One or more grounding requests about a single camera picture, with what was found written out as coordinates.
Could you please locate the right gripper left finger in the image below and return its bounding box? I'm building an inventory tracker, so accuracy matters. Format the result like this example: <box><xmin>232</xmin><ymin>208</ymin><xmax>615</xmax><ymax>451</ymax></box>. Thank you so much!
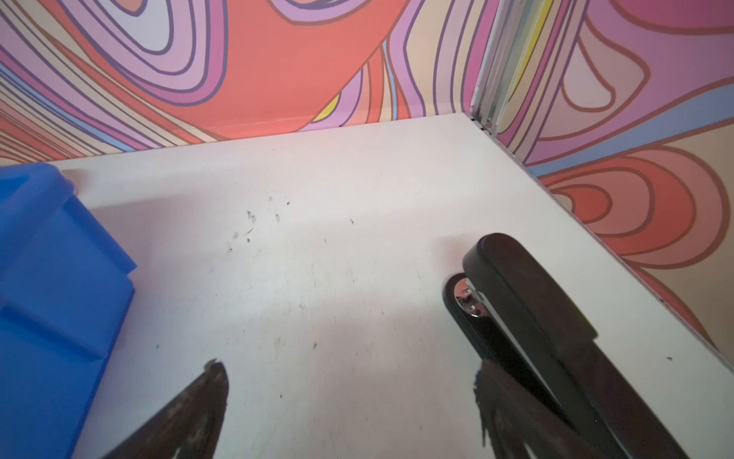
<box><xmin>105</xmin><ymin>360</ymin><xmax>229</xmax><ymax>458</ymax></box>

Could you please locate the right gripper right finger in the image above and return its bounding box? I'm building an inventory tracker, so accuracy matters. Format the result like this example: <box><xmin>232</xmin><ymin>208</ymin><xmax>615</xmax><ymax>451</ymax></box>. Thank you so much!
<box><xmin>474</xmin><ymin>361</ymin><xmax>600</xmax><ymax>458</ymax></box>

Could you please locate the blue plastic bin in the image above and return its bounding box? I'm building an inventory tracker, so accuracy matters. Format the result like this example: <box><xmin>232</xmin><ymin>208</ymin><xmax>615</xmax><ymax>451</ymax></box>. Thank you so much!
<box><xmin>1</xmin><ymin>163</ymin><xmax>136</xmax><ymax>458</ymax></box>

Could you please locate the black stapler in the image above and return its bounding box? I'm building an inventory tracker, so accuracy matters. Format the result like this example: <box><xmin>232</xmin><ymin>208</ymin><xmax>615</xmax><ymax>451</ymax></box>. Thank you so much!
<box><xmin>443</xmin><ymin>233</ymin><xmax>685</xmax><ymax>458</ymax></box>

